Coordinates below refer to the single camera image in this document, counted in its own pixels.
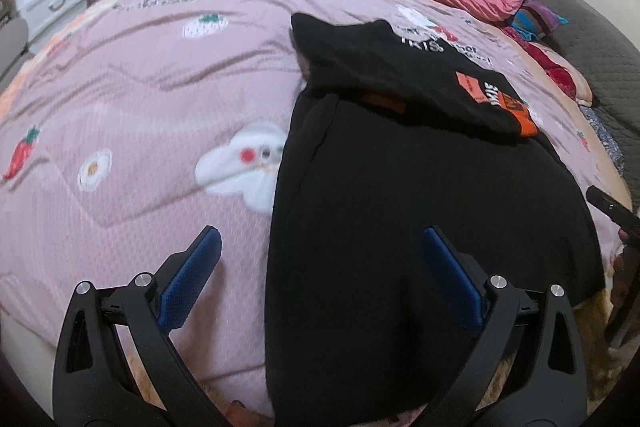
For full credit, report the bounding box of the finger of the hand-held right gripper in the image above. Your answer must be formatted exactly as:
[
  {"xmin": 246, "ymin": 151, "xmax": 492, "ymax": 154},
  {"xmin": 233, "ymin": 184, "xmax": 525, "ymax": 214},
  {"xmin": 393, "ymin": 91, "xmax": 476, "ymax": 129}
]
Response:
[{"xmin": 586, "ymin": 186, "xmax": 640, "ymax": 240}]

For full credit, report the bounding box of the pink printed blanket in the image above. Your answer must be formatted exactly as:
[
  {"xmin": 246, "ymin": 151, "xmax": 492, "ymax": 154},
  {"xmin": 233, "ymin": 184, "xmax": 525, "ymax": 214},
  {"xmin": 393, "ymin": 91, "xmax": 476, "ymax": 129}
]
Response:
[{"xmin": 0, "ymin": 0, "xmax": 631, "ymax": 418}]

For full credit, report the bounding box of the blue patterned cloth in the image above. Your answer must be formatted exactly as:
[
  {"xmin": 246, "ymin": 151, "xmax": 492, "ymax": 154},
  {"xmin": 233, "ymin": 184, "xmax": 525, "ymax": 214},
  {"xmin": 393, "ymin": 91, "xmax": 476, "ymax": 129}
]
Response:
[{"xmin": 580, "ymin": 104, "xmax": 626, "ymax": 178}]

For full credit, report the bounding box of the red patterned cloth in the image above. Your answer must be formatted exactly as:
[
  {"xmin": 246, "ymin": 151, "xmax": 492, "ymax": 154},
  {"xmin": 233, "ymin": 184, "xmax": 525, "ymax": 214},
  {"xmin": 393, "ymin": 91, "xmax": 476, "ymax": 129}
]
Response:
[{"xmin": 525, "ymin": 39, "xmax": 593, "ymax": 105}]

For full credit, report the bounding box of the grey chair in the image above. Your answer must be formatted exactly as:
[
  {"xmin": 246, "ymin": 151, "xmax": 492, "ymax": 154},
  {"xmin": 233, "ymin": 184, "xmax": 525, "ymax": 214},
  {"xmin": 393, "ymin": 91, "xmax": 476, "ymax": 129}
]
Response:
[{"xmin": 0, "ymin": 14, "xmax": 31, "ymax": 80}]

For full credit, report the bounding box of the brown plush blanket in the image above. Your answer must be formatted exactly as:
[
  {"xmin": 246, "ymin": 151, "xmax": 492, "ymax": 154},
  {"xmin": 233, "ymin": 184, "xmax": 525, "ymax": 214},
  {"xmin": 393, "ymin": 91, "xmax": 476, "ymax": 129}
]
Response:
[{"xmin": 115, "ymin": 287, "xmax": 640, "ymax": 427}]

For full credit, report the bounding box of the grey quilted headboard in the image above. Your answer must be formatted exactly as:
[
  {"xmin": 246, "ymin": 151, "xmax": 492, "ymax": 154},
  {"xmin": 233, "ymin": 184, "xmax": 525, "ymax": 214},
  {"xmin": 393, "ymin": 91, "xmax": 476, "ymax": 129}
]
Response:
[{"xmin": 495, "ymin": 0, "xmax": 640, "ymax": 142}]

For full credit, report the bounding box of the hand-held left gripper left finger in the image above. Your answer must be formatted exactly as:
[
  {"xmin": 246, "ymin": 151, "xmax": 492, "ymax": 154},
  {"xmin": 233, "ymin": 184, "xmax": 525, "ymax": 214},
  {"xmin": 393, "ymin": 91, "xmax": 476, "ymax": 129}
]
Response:
[{"xmin": 52, "ymin": 225, "xmax": 223, "ymax": 427}]

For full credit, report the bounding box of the black sweater with orange cuffs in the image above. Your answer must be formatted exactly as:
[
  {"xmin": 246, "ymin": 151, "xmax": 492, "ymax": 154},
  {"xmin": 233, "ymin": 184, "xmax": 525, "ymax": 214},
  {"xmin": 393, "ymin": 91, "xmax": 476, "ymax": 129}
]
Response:
[{"xmin": 265, "ymin": 12, "xmax": 608, "ymax": 423}]

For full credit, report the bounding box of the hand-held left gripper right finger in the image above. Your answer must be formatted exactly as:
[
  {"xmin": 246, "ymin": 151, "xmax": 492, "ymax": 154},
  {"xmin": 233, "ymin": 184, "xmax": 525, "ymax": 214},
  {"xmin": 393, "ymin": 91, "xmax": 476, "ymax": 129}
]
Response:
[{"xmin": 422, "ymin": 227, "xmax": 588, "ymax": 427}]

